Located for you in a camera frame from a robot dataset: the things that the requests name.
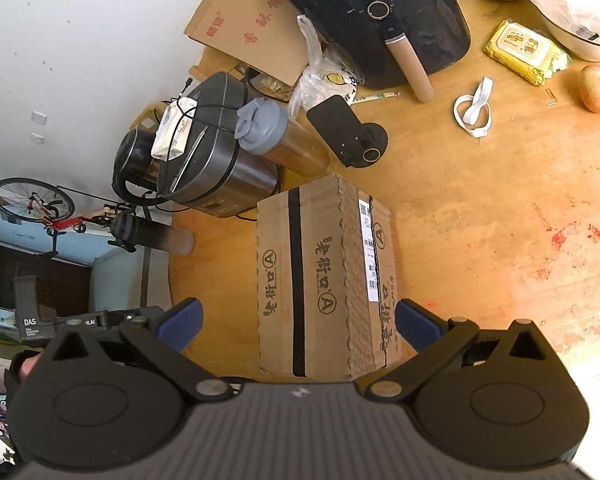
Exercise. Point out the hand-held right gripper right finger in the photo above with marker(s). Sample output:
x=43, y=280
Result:
x=417, y=327

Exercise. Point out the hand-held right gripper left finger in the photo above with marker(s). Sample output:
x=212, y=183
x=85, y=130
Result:
x=180, y=322

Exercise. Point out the black-striped cardboard box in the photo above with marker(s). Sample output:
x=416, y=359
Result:
x=325, y=270

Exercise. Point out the wooden desktop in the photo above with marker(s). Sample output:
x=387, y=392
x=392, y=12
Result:
x=480, y=210

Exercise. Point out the person's left hand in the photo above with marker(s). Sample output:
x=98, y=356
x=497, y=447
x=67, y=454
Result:
x=27, y=364

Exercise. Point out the dark water bottle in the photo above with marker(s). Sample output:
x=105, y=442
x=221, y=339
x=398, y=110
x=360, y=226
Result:
x=150, y=234

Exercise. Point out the red bicycle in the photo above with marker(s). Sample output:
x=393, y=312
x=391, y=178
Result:
x=55, y=220

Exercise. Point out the stainless rice cooker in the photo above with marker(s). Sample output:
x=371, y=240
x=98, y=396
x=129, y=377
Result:
x=220, y=175

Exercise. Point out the dark glass kettle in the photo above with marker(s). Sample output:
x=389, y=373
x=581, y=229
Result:
x=132, y=160

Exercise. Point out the white wipes packet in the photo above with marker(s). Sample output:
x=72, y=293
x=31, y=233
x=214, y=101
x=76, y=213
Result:
x=172, y=132

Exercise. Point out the clear tumbler with grey lid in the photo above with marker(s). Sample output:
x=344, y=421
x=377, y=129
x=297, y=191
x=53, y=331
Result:
x=280, y=140

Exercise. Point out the black phone stand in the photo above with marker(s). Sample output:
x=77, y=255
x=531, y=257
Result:
x=340, y=125

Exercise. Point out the white elastic band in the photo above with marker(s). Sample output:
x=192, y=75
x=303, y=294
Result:
x=472, y=110

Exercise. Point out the thin patterned stick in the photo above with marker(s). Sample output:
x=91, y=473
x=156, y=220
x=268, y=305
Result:
x=375, y=96

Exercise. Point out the small hex key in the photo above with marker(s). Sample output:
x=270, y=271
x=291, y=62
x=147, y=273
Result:
x=551, y=96

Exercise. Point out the white plastic bag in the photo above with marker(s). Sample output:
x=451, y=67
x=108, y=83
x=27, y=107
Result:
x=320, y=75

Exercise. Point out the yellow wet wipes pack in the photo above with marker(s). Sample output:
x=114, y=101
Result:
x=522, y=50

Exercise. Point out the dark air fryer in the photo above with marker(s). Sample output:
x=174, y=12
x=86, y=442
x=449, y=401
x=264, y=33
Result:
x=405, y=15

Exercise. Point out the flat cardboard sheet red print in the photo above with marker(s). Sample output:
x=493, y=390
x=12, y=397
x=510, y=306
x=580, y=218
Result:
x=250, y=15

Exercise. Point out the white basin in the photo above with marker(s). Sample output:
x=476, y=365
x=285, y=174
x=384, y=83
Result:
x=580, y=40

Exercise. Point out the white wall switch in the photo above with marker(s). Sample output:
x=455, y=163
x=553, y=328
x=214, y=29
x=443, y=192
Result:
x=38, y=138
x=39, y=118

